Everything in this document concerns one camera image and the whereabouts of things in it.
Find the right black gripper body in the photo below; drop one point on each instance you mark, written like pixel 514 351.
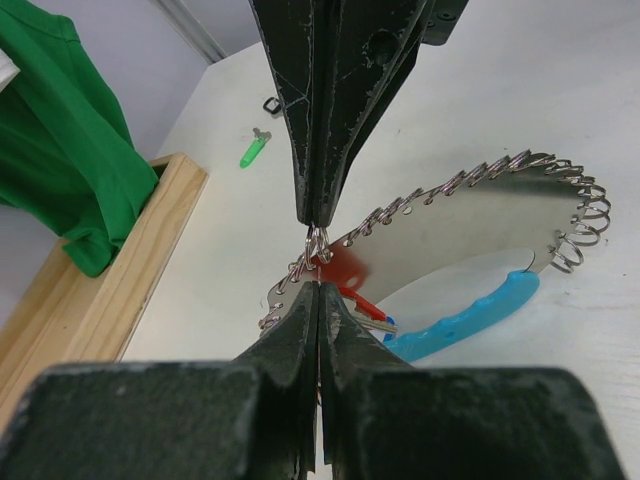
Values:
pixel 442 21

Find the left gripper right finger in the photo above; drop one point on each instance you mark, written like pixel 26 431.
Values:
pixel 384 419

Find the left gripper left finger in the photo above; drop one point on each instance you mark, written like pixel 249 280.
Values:
pixel 253 417

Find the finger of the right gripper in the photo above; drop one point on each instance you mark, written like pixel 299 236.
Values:
pixel 360 44
pixel 287 33

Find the red tag key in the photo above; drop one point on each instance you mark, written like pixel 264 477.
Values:
pixel 349 273

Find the metal keyring band blue handle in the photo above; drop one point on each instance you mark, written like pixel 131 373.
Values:
pixel 530 201

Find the black tag key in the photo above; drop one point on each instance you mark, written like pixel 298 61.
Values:
pixel 272 106

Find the green tag key right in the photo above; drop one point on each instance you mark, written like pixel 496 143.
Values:
pixel 257 145

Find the green shirt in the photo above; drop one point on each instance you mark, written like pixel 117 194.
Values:
pixel 67 156

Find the white towel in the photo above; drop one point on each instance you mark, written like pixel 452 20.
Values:
pixel 8 70

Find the wooden rack frame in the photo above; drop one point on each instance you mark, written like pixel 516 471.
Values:
pixel 66 315

